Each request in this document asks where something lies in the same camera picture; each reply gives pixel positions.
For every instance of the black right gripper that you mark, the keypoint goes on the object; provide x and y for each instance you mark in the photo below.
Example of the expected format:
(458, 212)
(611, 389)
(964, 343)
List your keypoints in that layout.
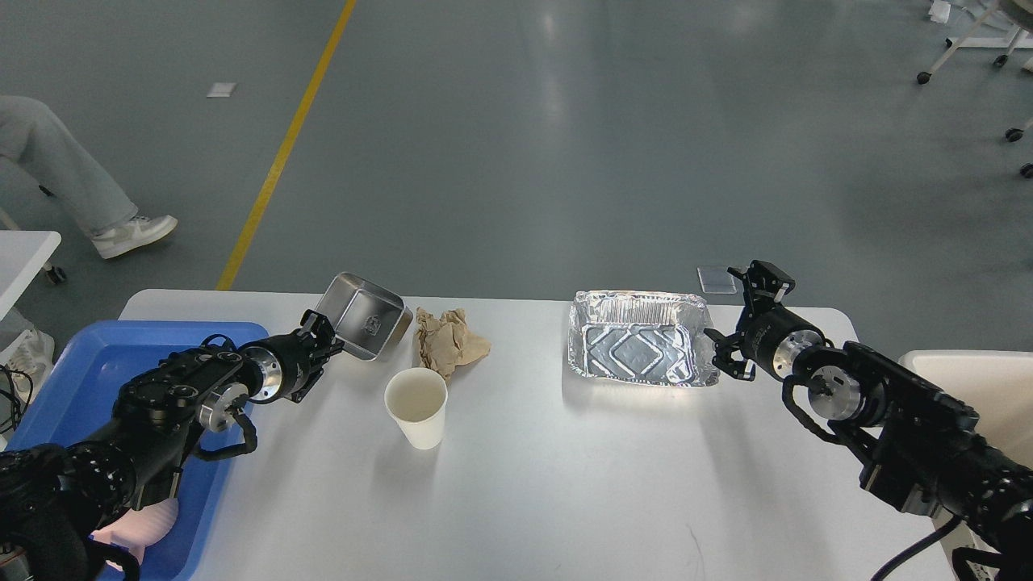
(769, 337)

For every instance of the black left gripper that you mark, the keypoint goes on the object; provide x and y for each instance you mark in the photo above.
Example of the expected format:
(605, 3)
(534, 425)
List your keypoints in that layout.
(289, 366)

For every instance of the stainless steel rectangular tray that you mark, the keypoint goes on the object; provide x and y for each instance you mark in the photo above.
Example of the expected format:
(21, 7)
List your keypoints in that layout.
(369, 319)

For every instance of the pink plastic mug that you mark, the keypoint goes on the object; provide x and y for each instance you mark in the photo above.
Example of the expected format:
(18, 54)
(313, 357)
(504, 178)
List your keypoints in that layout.
(137, 530)

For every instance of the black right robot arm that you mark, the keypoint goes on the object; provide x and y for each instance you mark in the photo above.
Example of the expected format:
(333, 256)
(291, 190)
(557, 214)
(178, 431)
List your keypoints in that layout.
(919, 446)

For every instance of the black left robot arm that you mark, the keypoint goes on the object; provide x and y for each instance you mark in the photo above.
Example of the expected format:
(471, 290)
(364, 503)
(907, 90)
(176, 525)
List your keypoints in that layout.
(192, 405)

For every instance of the aluminium foil tray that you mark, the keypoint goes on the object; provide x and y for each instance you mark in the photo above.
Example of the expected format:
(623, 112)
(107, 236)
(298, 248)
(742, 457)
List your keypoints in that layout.
(642, 338)

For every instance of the white paper cup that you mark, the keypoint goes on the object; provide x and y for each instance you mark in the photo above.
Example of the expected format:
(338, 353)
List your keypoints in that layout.
(416, 400)

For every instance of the crumpled brown paper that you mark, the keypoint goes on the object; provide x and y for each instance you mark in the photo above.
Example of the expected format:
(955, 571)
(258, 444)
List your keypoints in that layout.
(446, 342)

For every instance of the white bin right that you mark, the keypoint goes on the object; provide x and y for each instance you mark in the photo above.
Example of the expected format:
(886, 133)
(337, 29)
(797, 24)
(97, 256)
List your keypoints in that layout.
(998, 385)

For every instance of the person in white clothes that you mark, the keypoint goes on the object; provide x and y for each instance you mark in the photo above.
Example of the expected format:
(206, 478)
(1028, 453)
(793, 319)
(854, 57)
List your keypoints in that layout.
(35, 140)

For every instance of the white wheeled cart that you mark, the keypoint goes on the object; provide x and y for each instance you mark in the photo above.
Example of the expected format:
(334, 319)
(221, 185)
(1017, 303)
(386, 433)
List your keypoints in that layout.
(1017, 35)

